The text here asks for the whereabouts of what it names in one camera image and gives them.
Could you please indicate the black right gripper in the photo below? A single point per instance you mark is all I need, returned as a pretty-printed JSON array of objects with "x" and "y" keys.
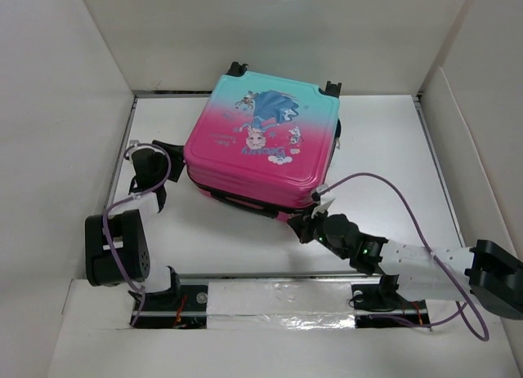
[{"x": 306, "y": 228}]

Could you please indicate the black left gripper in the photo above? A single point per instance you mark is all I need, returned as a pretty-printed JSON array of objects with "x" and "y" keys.
[{"x": 164, "y": 162}]

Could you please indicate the pink and teal suitcase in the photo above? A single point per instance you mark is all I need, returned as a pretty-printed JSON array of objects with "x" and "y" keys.
[{"x": 264, "y": 143}]

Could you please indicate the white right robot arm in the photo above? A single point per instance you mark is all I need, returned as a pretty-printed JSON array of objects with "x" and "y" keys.
[{"x": 485, "y": 274}]

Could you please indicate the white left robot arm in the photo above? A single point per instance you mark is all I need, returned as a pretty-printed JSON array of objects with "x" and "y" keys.
[{"x": 116, "y": 249}]

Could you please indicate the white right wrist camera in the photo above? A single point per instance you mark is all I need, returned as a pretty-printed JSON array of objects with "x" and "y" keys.
[{"x": 323, "y": 199}]

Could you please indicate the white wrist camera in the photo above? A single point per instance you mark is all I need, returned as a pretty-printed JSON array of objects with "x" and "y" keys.
[
  {"x": 132, "y": 146},
  {"x": 323, "y": 199}
]

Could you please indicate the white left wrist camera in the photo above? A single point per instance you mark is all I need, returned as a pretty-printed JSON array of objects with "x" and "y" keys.
[{"x": 132, "y": 146}]

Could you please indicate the metal base rail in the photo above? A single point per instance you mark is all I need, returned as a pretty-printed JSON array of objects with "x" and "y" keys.
[{"x": 284, "y": 304}]

